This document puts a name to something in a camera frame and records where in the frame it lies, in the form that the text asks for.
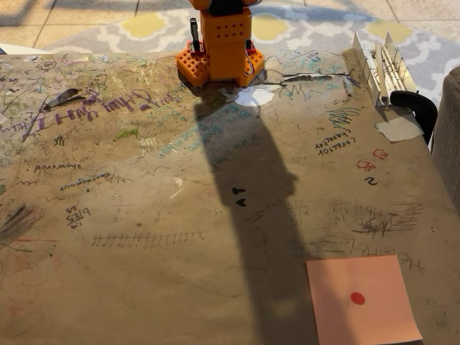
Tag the small red oval object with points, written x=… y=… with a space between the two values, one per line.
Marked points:
x=358 y=298

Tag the white round paper patch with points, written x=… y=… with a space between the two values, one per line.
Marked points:
x=264 y=96

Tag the scribbled brown paper table cover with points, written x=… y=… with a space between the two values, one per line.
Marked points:
x=125 y=269

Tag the grey yellow patterned rug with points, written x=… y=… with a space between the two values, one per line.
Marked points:
x=151 y=28

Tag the white tape piece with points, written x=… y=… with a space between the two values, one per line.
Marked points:
x=399 y=128

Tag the shiny tape strip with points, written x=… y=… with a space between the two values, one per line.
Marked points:
x=64 y=97

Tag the pale wooden stick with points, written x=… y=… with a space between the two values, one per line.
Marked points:
x=381 y=68

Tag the pink sticky note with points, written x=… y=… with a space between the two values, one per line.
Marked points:
x=359 y=323

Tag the black curved clamp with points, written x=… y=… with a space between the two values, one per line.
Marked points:
x=420 y=104

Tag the grey upholstered seat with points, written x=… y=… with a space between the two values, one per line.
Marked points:
x=447 y=125

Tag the white paper sheet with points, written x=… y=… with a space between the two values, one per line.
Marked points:
x=18 y=49

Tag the metal paper cutter rail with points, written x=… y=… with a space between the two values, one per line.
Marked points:
x=391 y=72

